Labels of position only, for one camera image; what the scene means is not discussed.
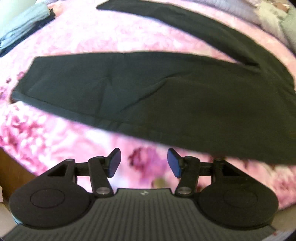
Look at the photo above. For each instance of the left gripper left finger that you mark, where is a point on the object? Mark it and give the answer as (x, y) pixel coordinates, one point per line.
(100, 169)

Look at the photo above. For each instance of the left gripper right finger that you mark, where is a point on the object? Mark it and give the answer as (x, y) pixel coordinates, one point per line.
(187, 170)

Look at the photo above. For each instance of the black trousers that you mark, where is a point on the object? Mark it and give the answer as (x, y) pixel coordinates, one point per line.
(244, 109)

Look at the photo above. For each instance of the pink floral bedspread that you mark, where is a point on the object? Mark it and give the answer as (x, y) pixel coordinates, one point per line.
(38, 139)

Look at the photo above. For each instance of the folded light blue clothes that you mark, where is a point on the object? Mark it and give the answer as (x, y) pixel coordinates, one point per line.
(23, 25)

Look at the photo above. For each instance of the lilac striped duvet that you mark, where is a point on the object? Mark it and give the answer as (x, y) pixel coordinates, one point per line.
(274, 17)

